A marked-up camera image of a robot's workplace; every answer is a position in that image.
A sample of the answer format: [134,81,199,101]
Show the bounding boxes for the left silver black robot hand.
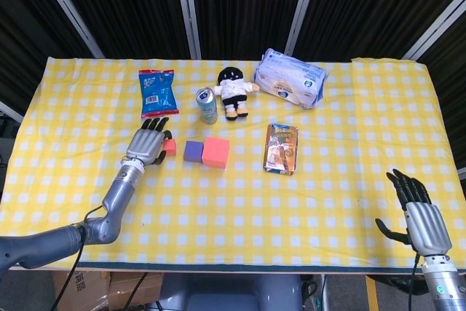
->
[122,117,174,171]

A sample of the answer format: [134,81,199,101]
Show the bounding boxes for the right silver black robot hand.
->
[375,168,454,256]

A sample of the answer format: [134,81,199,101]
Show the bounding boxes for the small orange foam cube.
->
[162,138,178,157]

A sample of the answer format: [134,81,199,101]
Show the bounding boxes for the purple foam cube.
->
[183,140,205,164]

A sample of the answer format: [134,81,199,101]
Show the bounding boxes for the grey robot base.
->
[159,273,304,311]

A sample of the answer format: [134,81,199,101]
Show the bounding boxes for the blue snack bag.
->
[138,68,181,120]

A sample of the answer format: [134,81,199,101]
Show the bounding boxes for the large orange foam cube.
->
[201,136,232,170]

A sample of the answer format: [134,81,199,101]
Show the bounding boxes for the light blue drink can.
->
[195,87,219,125]

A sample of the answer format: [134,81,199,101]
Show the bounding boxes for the black white plush doll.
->
[213,66,261,122]

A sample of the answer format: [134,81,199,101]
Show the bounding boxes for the yellow checked tablecloth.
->
[0,56,466,267]

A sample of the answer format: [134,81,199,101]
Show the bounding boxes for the orange biscuit box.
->
[263,122,301,176]

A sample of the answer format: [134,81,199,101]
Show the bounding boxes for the plain brown cardboard box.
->
[107,272,165,311]

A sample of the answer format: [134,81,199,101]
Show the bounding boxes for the pale blue tissue pack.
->
[253,47,328,110]

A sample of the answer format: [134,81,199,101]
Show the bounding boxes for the printed brown cardboard box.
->
[52,270,111,311]

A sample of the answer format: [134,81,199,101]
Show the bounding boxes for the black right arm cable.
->
[407,248,424,311]

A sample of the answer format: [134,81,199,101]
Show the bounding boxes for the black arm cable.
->
[52,204,108,311]
[407,248,424,311]

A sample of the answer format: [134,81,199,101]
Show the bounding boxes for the white metal frame post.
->
[173,0,202,60]
[31,0,106,60]
[401,0,466,61]
[283,0,323,56]

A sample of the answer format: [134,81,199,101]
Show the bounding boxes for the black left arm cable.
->
[52,204,108,311]

